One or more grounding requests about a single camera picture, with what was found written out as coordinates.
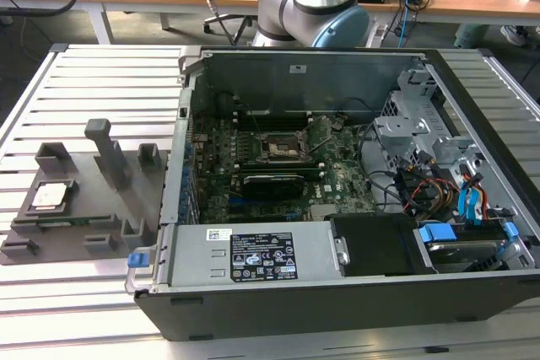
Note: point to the thin metal locking lever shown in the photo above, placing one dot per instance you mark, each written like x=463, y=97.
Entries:
x=319, y=145
x=253, y=119

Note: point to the silver square CPU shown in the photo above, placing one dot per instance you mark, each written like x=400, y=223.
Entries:
x=50, y=197

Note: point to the CPU socket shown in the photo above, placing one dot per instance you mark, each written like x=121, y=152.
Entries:
x=283, y=150

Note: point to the black graphics card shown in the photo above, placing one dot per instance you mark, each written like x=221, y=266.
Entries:
x=274, y=186

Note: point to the blue expansion slot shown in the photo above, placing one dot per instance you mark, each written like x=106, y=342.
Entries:
x=236, y=200

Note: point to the green motherboard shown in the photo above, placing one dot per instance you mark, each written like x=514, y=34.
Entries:
x=337, y=174

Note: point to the round coin battery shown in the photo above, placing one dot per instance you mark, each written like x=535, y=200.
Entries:
x=336, y=125

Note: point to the grey power supply unit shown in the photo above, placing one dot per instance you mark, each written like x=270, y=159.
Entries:
x=198, y=259

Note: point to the silver metal drive cage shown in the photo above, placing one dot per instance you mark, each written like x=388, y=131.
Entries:
x=405, y=132

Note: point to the office chair base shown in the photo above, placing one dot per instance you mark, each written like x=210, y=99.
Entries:
x=219, y=19

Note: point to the black open PC case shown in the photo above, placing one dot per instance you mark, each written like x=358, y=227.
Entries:
x=295, y=313

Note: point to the blue case latch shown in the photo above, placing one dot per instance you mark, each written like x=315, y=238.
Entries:
x=137, y=260

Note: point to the grey parts rack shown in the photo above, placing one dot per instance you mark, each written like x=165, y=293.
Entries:
x=93, y=208

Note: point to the hard disk in blue carrier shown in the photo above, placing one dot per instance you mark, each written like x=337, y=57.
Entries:
x=460, y=250

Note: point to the pale green trouser leg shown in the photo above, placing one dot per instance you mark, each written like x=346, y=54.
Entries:
x=470, y=35

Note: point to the white sneaker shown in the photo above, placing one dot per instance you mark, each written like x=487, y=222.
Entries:
x=514, y=35

